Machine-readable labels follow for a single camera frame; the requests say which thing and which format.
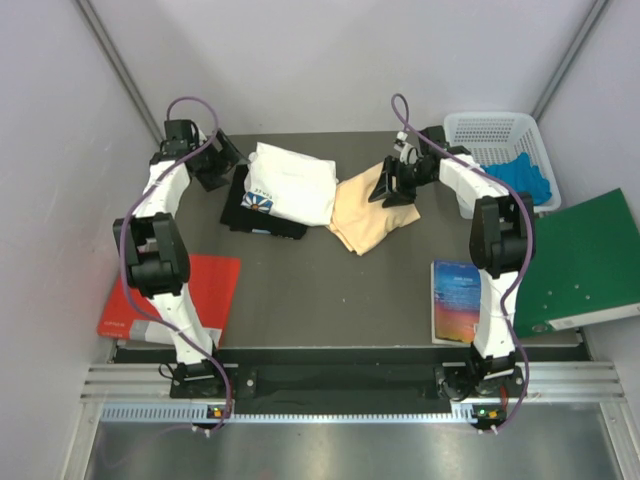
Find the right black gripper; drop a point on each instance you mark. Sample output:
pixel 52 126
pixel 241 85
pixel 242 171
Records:
pixel 384 187

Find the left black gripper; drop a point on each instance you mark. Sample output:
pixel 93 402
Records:
pixel 226 159

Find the yellow t shirt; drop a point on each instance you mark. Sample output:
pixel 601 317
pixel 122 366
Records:
pixel 359 224

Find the black garment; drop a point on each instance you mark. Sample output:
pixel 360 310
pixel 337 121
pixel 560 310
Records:
pixel 252 215

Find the white t shirt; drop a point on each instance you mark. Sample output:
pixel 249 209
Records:
pixel 290 185

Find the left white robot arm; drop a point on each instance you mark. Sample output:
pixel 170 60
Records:
pixel 154 259

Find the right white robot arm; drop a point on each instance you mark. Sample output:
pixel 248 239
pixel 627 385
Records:
pixel 502 238

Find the blue orange book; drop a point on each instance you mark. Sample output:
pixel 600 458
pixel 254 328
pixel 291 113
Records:
pixel 455 303

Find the red binder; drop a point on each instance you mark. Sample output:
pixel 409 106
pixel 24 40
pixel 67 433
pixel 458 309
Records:
pixel 212 285

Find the white plastic basket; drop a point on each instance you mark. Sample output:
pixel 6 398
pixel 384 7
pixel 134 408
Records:
pixel 495 138

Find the blue t shirt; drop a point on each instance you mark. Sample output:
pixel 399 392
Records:
pixel 523 176

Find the green binder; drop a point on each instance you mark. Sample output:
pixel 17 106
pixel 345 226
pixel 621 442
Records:
pixel 585 270

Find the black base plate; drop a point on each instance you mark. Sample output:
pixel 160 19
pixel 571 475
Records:
pixel 424 373

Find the aluminium frame rail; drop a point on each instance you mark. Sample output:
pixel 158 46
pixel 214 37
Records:
pixel 353 422

